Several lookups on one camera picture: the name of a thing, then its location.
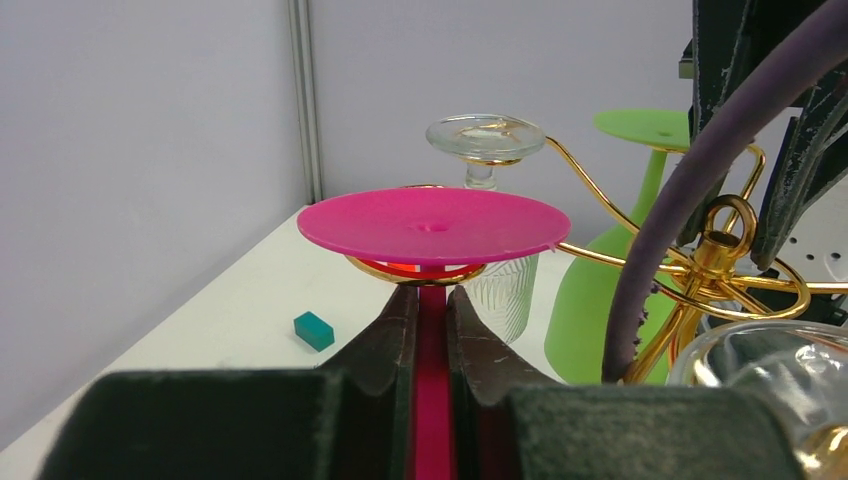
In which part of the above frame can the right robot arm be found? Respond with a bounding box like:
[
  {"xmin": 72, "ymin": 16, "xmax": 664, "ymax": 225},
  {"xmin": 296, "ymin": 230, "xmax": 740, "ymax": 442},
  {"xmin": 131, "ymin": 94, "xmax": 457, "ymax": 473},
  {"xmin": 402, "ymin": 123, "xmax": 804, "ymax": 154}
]
[{"xmin": 679, "ymin": 1, "xmax": 847, "ymax": 282}]

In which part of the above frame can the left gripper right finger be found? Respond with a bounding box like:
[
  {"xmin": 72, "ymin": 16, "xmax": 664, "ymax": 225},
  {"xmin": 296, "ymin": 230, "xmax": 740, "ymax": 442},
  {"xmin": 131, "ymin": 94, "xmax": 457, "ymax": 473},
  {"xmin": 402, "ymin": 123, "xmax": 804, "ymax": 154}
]
[{"xmin": 446, "ymin": 288, "xmax": 804, "ymax": 479}]

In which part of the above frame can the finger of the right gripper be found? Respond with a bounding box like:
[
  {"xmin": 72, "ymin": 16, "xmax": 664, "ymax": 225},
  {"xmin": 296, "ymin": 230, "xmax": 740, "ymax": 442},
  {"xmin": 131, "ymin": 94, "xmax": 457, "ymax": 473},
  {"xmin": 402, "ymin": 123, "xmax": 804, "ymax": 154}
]
[
  {"xmin": 675, "ymin": 0, "xmax": 829, "ymax": 246},
  {"xmin": 751, "ymin": 66, "xmax": 847, "ymax": 270}
]

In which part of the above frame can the green plastic goblet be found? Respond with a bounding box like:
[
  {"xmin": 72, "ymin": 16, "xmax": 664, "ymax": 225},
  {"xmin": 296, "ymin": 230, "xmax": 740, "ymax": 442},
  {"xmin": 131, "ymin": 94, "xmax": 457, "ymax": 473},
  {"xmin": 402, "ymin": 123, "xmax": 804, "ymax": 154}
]
[{"xmin": 544, "ymin": 109, "xmax": 690, "ymax": 385}]

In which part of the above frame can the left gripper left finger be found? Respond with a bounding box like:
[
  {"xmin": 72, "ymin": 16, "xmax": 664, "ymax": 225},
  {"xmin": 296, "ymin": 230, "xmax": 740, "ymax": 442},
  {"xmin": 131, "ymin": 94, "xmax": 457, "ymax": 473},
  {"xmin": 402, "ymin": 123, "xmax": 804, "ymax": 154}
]
[{"xmin": 38, "ymin": 287, "xmax": 419, "ymax": 479}]

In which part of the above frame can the pink plastic goblet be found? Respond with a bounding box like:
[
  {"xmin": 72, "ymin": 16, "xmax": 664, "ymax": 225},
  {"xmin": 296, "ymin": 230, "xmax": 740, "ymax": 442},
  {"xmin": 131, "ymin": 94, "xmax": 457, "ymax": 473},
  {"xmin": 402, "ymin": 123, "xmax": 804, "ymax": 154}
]
[{"xmin": 297, "ymin": 186, "xmax": 571, "ymax": 479}]

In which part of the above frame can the clear tall flute glass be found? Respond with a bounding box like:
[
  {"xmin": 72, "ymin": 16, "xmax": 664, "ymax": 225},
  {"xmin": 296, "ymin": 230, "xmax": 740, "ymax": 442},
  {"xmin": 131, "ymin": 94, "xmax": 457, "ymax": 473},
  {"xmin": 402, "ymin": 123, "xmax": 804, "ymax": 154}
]
[{"xmin": 666, "ymin": 320, "xmax": 847, "ymax": 479}]

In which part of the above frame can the teal block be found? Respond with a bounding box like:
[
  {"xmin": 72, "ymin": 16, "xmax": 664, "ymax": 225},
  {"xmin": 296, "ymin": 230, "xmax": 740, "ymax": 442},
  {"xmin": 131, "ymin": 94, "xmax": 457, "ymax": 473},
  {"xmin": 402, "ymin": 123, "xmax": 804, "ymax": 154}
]
[{"xmin": 293, "ymin": 311, "xmax": 335, "ymax": 352}]

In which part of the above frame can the clear short wine glass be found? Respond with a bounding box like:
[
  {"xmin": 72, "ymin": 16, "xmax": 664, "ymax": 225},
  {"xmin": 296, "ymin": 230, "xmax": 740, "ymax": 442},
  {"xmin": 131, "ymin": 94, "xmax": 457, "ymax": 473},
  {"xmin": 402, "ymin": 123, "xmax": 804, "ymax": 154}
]
[{"xmin": 425, "ymin": 114, "xmax": 545, "ymax": 344}]

